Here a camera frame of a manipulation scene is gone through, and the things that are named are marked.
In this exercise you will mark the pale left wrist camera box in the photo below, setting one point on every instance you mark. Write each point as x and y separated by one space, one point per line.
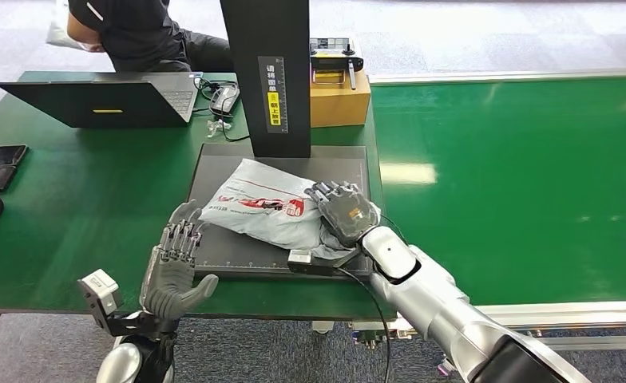
100 293

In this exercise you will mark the green table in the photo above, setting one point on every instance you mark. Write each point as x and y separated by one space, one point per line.
91 201

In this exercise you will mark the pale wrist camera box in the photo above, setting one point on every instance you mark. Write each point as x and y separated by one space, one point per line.
100 293
305 261

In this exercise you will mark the green conveyor belt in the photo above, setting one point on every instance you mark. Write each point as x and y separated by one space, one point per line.
530 158

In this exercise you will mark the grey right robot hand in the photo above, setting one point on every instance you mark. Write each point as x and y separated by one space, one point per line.
347 214

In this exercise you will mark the white plastic mailer package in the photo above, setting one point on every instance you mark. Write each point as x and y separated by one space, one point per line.
260 206

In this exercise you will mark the small clear plastic piece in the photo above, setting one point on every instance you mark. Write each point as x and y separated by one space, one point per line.
218 127

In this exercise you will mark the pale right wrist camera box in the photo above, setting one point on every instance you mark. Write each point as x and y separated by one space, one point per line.
305 261

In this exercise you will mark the black laptop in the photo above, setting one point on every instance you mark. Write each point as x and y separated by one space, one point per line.
96 103

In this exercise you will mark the black remote controller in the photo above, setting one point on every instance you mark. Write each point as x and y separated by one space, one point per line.
337 62

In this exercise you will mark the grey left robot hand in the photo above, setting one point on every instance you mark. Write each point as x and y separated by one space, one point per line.
170 285

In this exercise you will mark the aluminium conveyor frame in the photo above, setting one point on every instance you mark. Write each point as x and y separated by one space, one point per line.
583 314

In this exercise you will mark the person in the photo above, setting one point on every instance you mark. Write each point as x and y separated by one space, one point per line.
143 31

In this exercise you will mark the brown cardboard box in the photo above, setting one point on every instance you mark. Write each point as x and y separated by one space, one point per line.
342 108

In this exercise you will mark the black inbound scanner machine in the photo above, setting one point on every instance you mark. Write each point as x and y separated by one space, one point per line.
270 79

